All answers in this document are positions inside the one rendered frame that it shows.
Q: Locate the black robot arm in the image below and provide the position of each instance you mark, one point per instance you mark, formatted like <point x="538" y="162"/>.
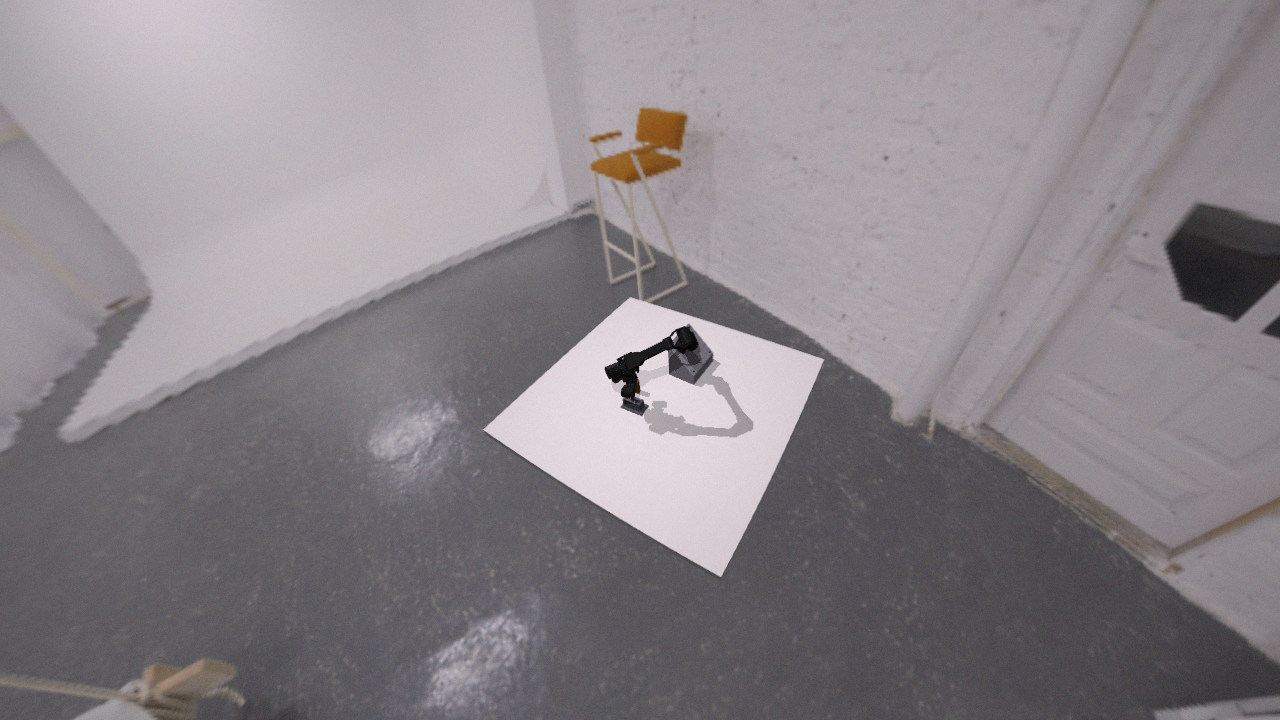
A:
<point x="632" y="360"/>

